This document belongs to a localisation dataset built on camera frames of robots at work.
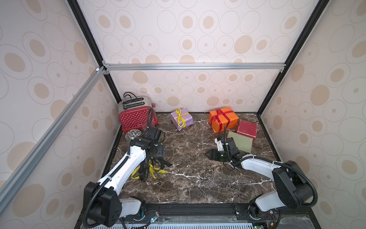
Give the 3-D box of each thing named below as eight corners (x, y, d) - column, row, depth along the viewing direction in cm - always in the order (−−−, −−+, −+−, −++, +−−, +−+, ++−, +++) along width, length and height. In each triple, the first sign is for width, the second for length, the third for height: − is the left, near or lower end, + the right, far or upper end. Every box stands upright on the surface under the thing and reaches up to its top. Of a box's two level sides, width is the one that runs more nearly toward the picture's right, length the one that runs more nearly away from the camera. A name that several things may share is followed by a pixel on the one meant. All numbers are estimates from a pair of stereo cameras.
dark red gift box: (233, 137, 107) (236, 131, 101) (236, 125, 115) (239, 118, 109) (252, 144, 103) (256, 138, 98) (254, 130, 111) (258, 124, 106)
